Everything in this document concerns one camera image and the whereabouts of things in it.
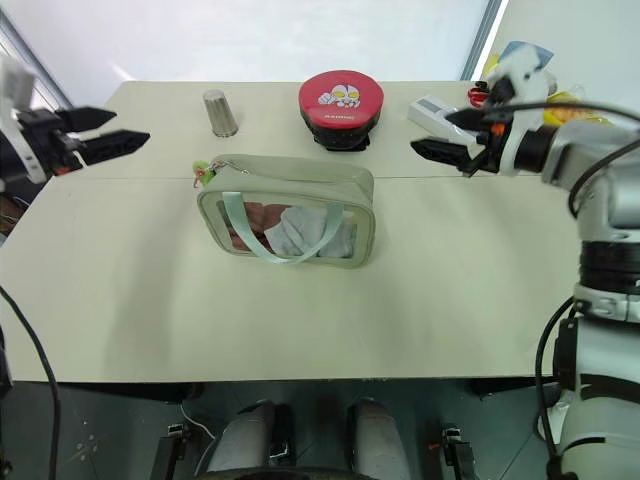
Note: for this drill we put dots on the grey robot leg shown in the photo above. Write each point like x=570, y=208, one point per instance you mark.
x=240, y=435
x=380, y=435

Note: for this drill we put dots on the green transparent toiletry bag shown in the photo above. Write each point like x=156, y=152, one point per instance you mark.
x=300, y=172

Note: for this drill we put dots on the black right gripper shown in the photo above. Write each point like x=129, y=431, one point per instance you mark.
x=492, y=145

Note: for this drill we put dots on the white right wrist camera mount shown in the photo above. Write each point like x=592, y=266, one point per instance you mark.
x=525, y=70

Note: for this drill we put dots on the grey window frame post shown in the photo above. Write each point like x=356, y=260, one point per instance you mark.
x=482, y=35

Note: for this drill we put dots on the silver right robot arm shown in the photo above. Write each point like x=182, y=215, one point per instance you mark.
x=620, y=200

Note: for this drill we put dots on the black table leg bracket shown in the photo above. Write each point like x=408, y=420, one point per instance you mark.
x=455, y=450
x=167, y=450

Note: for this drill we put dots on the white remote control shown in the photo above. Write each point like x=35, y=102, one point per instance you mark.
x=432, y=112

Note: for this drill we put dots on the blue white package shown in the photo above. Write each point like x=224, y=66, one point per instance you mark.
x=537, y=52

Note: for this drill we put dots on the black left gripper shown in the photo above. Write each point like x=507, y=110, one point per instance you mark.
x=52, y=142

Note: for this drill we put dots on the red round cartoon case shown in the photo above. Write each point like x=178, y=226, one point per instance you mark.
x=342, y=97

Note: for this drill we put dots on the ribbed metal cup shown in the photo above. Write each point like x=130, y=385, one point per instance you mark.
x=220, y=112

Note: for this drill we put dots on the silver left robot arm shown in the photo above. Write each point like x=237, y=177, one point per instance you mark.
x=7, y=160

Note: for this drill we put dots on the red scissors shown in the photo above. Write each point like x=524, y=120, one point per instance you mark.
x=477, y=95

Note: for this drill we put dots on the green zipper charm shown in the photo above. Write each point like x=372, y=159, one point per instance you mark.
x=202, y=172

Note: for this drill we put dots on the white folded cloth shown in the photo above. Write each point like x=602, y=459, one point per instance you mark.
x=305, y=225

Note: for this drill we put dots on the yellow plastic bag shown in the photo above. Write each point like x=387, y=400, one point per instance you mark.
x=575, y=112

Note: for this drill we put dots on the pink cloth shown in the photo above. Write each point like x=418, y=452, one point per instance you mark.
x=260, y=217

